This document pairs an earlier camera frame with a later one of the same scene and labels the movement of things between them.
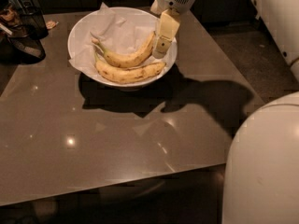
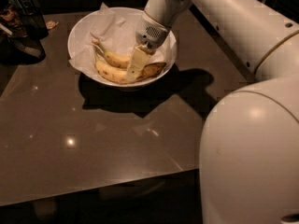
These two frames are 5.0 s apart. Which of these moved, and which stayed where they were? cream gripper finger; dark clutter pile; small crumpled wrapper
Moved: cream gripper finger
Stayed: dark clutter pile; small crumpled wrapper
